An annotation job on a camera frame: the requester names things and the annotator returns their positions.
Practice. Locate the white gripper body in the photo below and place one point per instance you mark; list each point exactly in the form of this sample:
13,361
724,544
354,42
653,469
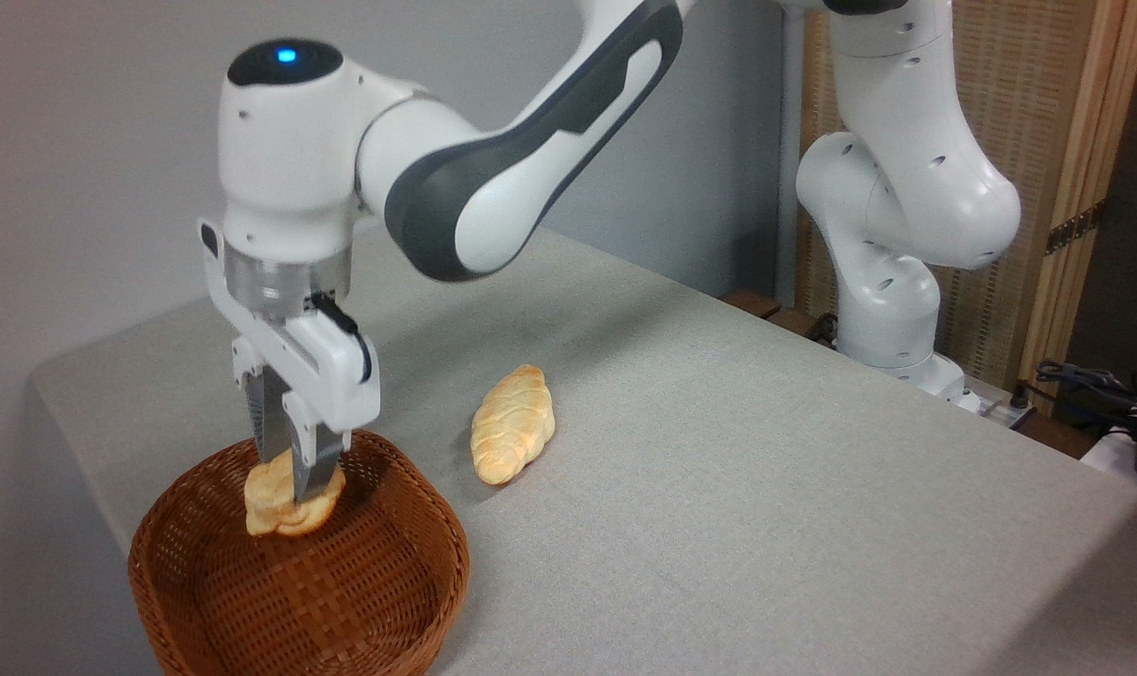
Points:
329,376

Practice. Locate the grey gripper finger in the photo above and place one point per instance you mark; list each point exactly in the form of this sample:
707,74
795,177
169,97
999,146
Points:
316,465
260,413

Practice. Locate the round bread roll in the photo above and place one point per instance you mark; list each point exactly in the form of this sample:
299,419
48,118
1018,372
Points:
269,502

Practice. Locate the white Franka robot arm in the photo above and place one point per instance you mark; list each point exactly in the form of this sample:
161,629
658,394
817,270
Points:
911,188

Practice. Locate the braided bread loaf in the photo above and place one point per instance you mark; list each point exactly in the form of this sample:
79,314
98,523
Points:
512,424

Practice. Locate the brown wicker basket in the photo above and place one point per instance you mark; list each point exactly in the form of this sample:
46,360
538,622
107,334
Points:
343,601

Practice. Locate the white power strip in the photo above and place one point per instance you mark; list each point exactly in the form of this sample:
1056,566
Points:
1005,410

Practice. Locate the metal screen hinge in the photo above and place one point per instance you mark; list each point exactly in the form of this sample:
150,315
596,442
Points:
1075,228

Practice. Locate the wooden rattan folding screen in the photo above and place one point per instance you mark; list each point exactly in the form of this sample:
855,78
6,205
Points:
1047,94

